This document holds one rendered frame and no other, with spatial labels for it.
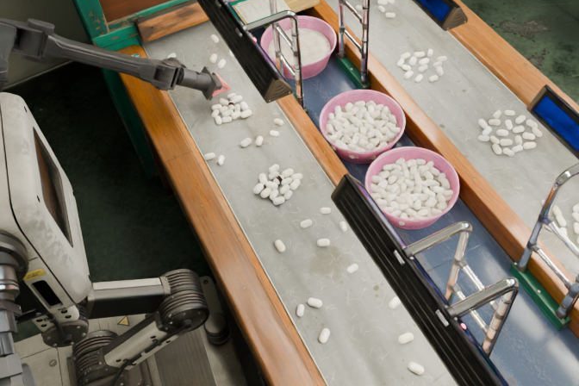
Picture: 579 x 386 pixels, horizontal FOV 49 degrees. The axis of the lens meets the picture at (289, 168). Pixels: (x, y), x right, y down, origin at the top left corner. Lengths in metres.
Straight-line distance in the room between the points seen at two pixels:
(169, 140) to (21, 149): 0.90
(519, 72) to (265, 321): 1.17
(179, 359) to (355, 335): 0.57
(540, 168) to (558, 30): 1.75
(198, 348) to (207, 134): 0.66
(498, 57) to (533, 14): 1.49
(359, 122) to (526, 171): 0.52
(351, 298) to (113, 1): 1.29
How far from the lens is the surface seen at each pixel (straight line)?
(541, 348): 1.79
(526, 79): 2.22
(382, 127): 2.04
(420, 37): 2.36
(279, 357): 1.61
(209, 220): 1.83
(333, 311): 1.68
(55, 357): 2.10
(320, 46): 2.32
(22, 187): 1.14
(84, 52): 1.93
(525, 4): 3.80
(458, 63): 2.27
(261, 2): 2.47
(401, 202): 1.86
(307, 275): 1.73
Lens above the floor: 2.26
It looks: 51 degrees down
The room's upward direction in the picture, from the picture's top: 7 degrees counter-clockwise
